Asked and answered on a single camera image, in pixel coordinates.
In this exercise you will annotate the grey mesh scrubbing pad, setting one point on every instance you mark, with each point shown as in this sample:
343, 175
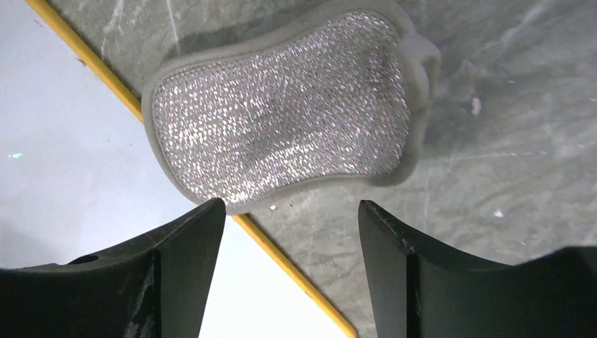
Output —
340, 95

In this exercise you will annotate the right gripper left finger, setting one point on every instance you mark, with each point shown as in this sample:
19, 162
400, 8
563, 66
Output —
153, 285

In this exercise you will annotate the yellow framed whiteboard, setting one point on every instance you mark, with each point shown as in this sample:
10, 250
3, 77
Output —
78, 176

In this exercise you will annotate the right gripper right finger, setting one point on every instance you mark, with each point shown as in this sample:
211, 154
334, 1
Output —
422, 287

